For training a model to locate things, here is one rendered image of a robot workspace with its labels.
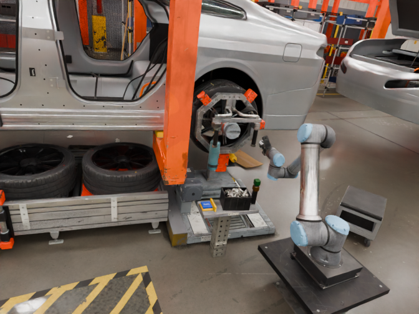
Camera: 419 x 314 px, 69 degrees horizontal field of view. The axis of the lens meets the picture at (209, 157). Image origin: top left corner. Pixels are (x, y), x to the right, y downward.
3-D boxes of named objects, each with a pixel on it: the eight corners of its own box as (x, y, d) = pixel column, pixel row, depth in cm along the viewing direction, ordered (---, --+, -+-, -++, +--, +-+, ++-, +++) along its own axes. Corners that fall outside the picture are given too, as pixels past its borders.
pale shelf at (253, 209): (249, 200, 241) (250, 197, 239) (258, 213, 226) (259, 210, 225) (196, 204, 227) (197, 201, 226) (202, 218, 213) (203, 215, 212)
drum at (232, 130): (231, 130, 274) (233, 115, 267) (240, 139, 256) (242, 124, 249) (216, 130, 269) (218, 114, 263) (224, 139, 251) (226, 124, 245)
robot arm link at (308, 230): (327, 248, 180) (330, 123, 183) (300, 250, 176) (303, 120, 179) (312, 242, 195) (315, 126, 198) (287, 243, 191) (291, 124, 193)
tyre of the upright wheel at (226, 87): (256, 84, 288) (189, 72, 265) (267, 91, 268) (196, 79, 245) (238, 147, 315) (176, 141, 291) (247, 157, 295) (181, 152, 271)
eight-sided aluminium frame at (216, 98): (247, 149, 288) (258, 93, 265) (250, 152, 283) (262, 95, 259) (192, 151, 272) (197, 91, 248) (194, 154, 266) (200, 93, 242)
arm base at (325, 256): (346, 263, 193) (351, 252, 189) (322, 268, 186) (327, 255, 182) (327, 243, 209) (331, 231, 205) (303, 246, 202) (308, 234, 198)
